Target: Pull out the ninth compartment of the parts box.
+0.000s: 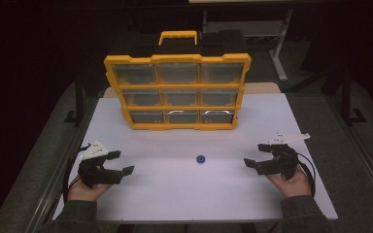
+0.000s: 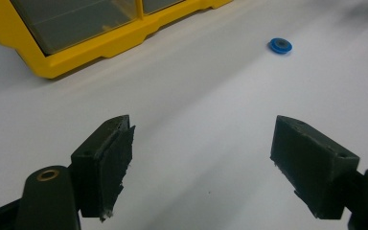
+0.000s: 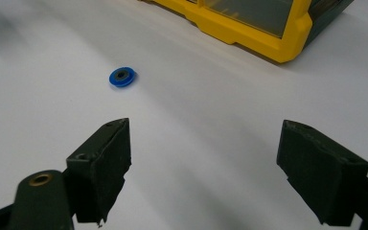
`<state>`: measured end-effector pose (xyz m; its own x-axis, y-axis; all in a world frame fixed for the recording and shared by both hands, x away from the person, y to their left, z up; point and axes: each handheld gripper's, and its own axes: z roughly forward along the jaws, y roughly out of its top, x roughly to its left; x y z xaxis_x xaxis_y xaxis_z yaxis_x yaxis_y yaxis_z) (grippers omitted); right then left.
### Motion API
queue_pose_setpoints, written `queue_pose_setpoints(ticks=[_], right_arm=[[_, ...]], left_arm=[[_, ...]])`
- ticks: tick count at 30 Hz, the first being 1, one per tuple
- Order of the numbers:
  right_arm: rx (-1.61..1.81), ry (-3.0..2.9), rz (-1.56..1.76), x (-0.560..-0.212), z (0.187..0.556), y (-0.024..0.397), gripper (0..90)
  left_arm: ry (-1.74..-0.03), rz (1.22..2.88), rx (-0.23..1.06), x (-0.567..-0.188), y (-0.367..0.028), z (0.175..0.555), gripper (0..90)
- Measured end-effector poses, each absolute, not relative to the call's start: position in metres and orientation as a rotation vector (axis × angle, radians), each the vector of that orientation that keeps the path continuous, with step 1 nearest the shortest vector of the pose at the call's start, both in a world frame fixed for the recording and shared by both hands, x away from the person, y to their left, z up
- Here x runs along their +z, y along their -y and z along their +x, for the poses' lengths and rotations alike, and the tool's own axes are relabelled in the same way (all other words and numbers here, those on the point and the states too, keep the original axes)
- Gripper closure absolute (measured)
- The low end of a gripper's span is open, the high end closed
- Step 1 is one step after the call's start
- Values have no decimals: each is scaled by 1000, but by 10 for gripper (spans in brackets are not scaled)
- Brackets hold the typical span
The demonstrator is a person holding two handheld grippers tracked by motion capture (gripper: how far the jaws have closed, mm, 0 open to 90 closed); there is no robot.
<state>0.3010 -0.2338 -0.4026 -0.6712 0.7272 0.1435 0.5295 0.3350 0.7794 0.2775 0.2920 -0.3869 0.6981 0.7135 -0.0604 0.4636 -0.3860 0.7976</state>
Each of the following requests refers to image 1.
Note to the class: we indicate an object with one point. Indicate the yellow organizer case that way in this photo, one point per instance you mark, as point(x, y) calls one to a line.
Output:
point(178, 59)

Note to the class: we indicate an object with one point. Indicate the clear plastic drawer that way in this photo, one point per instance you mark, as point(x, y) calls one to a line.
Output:
point(217, 117)

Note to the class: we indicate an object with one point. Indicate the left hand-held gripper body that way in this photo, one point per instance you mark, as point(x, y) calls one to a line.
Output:
point(92, 170)

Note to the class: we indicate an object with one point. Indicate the white metal desk frame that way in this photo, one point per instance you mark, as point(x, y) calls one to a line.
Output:
point(278, 61)

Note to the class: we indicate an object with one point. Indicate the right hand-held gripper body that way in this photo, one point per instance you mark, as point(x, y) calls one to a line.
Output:
point(285, 161)

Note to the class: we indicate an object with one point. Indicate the person's left hand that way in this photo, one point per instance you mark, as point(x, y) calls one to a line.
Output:
point(82, 193)

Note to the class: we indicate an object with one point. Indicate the blue round plastic part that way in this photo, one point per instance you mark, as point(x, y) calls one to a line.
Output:
point(200, 159)

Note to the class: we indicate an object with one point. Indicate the person's right hand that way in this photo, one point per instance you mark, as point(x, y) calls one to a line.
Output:
point(296, 187)

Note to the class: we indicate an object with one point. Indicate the black metal stand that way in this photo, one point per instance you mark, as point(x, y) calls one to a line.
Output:
point(346, 97)
point(78, 97)

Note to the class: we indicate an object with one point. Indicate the aluminium rail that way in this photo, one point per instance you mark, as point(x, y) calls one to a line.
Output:
point(369, 161)
point(78, 136)

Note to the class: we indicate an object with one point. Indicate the grid of clear drawers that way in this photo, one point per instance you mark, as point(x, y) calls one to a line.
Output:
point(178, 73)

